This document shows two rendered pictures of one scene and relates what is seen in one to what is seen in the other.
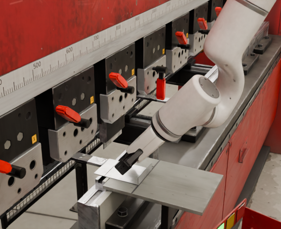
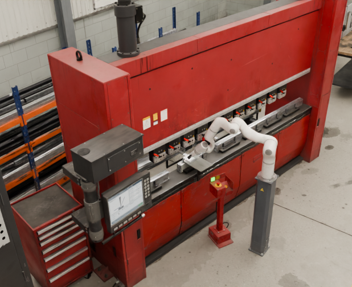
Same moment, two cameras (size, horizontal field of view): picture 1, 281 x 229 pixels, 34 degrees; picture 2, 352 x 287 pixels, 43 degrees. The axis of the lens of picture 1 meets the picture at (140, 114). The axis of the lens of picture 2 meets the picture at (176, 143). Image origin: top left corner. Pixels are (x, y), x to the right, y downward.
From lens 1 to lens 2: 356 cm
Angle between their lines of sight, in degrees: 22
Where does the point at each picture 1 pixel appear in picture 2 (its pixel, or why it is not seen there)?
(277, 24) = (308, 100)
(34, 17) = (166, 131)
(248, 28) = (211, 135)
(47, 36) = (168, 133)
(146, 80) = (199, 137)
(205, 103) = (202, 148)
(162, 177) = (197, 162)
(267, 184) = (288, 175)
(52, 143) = (168, 151)
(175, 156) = (213, 156)
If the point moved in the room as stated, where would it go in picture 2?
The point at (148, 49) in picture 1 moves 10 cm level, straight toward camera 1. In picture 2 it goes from (199, 130) to (196, 134)
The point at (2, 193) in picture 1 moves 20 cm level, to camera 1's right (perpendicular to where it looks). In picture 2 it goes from (157, 159) to (176, 163)
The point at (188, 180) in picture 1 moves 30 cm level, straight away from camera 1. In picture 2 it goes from (203, 163) to (216, 150)
